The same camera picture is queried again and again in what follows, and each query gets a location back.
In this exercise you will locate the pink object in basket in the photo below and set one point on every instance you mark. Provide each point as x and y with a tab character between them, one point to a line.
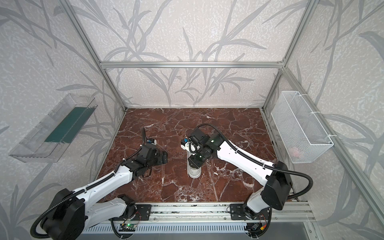
295	153

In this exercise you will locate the clear plastic wall tray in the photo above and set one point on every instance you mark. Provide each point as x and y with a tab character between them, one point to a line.
48	141

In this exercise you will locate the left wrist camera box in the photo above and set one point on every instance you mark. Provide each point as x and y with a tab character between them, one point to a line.
152	141

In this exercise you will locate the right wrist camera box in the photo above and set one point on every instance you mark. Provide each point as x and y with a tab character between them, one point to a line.
187	145

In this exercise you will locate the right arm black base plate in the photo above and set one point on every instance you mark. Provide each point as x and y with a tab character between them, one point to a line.
241	212

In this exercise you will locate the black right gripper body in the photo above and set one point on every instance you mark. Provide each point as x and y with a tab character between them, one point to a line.
193	160

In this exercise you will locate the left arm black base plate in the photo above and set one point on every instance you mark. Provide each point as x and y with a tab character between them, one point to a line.
139	212

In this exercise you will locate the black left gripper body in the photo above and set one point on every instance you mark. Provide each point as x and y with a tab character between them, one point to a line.
147	147

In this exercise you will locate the white wire mesh basket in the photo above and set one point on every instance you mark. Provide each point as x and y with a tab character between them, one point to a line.
299	126

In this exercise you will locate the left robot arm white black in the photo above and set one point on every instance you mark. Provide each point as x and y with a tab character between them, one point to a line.
72	212

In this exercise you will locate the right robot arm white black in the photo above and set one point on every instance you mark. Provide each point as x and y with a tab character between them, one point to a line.
276	185

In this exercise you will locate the white sneaker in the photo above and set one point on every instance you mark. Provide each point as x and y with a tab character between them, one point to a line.
193	173

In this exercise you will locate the aluminium frame rail base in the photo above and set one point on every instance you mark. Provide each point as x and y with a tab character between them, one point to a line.
217	212

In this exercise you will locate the green circuit board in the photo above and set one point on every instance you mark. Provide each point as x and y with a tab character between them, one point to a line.
125	228

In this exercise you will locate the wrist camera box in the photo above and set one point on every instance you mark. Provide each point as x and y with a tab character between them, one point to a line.
187	145
152	141

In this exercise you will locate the aluminium frame crossbar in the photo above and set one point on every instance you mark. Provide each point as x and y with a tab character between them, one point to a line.
126	65

